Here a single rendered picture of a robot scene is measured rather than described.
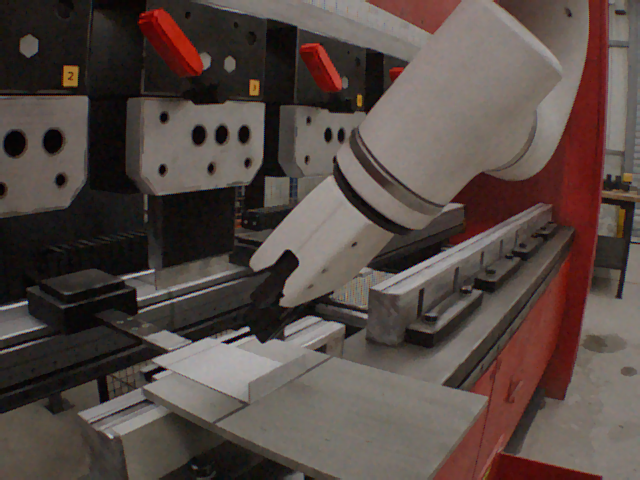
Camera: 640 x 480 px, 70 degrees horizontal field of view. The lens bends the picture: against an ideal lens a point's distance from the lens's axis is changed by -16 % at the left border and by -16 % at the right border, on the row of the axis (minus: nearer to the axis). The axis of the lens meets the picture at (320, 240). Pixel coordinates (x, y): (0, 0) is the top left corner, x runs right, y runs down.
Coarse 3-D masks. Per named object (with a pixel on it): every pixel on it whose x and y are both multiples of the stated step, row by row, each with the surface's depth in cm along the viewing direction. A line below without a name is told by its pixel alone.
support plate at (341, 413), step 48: (192, 384) 47; (288, 384) 48; (336, 384) 49; (384, 384) 49; (432, 384) 49; (240, 432) 39; (288, 432) 40; (336, 432) 40; (384, 432) 40; (432, 432) 40
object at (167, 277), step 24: (192, 192) 49; (216, 192) 51; (168, 216) 47; (192, 216) 49; (216, 216) 52; (168, 240) 47; (192, 240) 50; (216, 240) 52; (168, 264) 47; (192, 264) 51; (216, 264) 54
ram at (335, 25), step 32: (96, 0) 38; (224, 0) 43; (256, 0) 47; (288, 0) 51; (384, 0) 68; (416, 0) 76; (448, 0) 87; (320, 32) 57; (352, 32) 62; (384, 32) 69
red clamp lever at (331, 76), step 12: (312, 48) 50; (312, 60) 51; (324, 60) 51; (312, 72) 52; (324, 72) 52; (336, 72) 53; (324, 84) 53; (336, 84) 53; (336, 96) 55; (324, 108) 58; (336, 108) 56; (348, 108) 55
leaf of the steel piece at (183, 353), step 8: (192, 344) 55; (200, 344) 56; (208, 344) 56; (216, 344) 56; (176, 352) 53; (184, 352) 53; (192, 352) 53; (152, 360) 51; (160, 360) 51; (168, 360) 51; (176, 360) 51
